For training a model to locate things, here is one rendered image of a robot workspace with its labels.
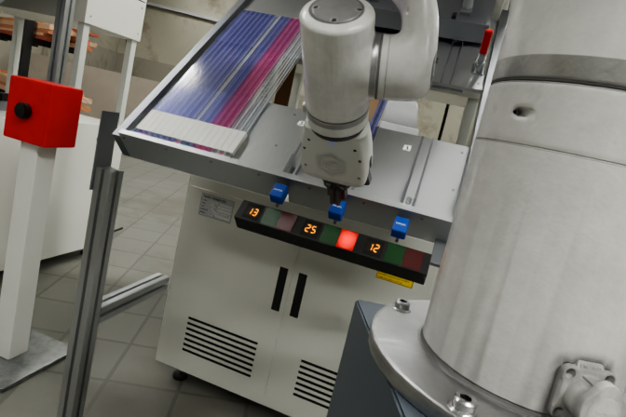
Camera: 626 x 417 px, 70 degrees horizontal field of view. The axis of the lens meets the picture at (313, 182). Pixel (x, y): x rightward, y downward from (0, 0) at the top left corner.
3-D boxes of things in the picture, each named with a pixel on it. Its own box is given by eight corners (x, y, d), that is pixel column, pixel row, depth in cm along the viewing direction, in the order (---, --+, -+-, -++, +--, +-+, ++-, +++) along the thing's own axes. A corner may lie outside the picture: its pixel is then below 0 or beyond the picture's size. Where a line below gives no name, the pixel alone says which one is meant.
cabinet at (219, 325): (384, 480, 112) (448, 247, 104) (150, 379, 130) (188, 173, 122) (406, 362, 174) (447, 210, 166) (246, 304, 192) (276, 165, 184)
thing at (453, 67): (477, 107, 99) (483, 88, 96) (217, 55, 117) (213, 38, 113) (495, 30, 119) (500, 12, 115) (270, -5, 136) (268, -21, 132)
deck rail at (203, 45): (130, 156, 94) (119, 136, 90) (122, 154, 95) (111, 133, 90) (270, -5, 136) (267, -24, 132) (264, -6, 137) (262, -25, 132)
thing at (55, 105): (1, 394, 112) (44, 84, 101) (-67, 359, 118) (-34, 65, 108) (76, 352, 135) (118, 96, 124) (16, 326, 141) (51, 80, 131)
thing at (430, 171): (450, 233, 76) (454, 221, 73) (129, 144, 93) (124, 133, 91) (467, 155, 87) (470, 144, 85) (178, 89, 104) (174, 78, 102)
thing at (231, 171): (445, 247, 77) (454, 222, 72) (129, 157, 94) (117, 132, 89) (446, 241, 78) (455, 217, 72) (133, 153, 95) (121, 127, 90)
